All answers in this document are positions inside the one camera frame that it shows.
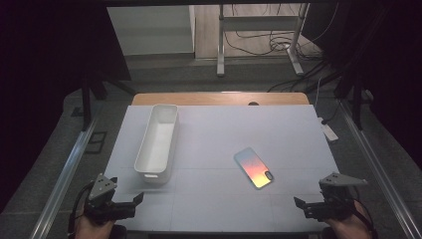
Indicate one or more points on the dark floor frame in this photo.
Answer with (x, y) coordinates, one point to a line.
(96, 142)

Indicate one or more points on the wooden desk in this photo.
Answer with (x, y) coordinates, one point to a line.
(215, 99)

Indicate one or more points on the white metal desk frame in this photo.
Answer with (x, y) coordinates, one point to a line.
(220, 49)

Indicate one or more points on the white cabinet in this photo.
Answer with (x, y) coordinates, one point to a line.
(149, 30)

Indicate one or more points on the person's right hand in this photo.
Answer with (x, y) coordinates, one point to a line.
(351, 229)

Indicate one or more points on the iridescent phone case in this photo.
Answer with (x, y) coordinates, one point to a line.
(253, 167)

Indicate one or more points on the white power strip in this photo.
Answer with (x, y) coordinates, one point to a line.
(328, 130)

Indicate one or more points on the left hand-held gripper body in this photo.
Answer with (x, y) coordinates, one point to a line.
(107, 209)

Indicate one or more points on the white table board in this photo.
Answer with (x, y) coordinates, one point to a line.
(212, 132)

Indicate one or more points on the person's left hand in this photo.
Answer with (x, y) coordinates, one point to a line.
(93, 230)

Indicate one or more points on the dark curtain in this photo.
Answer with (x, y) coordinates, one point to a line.
(391, 66)
(40, 83)

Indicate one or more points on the aluminium floor rail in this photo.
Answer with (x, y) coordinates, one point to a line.
(63, 179)
(381, 172)

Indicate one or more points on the black metal stand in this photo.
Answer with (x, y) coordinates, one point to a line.
(356, 99)
(87, 99)

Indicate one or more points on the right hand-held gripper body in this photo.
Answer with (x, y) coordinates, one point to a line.
(331, 207)

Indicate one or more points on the white plastic storage bin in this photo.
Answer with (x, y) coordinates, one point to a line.
(156, 142)

